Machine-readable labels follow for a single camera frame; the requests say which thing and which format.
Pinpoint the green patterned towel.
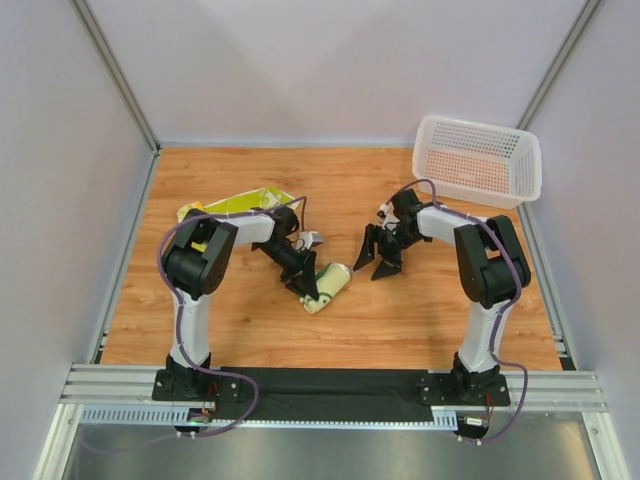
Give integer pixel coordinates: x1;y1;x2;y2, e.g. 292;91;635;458
299;262;351;314

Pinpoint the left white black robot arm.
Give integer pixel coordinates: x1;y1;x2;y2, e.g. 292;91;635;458
158;205;320;383

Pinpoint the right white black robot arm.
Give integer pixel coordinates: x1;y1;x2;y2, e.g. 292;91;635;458
354;187;531;401

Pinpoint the yellow green towel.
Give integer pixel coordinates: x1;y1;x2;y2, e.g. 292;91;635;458
168;186;307;252

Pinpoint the white perforated plastic basket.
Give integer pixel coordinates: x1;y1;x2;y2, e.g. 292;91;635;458
412;115;542;210

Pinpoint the black cloth strip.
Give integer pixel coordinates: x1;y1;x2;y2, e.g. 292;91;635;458
224;367;433;422

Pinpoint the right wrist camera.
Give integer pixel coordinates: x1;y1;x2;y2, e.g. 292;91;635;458
377;203;399;230

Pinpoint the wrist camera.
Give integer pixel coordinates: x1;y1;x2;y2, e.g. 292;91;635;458
294;231;324;251
377;203;399;230

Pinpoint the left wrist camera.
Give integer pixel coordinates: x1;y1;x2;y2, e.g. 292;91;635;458
294;231;324;251

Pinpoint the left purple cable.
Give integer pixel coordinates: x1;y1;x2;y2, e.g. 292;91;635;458
157;194;309;439

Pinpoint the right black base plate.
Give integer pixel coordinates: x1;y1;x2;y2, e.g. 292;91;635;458
418;370;511;407

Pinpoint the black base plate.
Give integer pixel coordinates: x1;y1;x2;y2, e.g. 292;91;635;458
152;369;243;402
418;370;511;407

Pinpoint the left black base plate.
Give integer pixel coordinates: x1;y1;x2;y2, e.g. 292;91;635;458
152;369;243;402

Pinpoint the grey slotted cable duct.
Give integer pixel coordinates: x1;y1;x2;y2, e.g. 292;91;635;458
79;405;458;431

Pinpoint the aluminium front rail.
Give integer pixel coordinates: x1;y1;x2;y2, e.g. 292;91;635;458
60;364;608;413

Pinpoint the right aluminium frame post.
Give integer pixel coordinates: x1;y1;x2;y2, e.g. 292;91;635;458
516;0;606;131

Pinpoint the aluminium frame post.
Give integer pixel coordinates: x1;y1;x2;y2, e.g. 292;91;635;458
69;0;161;154
516;0;606;131

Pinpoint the left aluminium frame post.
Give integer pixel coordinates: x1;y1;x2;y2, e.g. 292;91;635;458
69;0;161;154

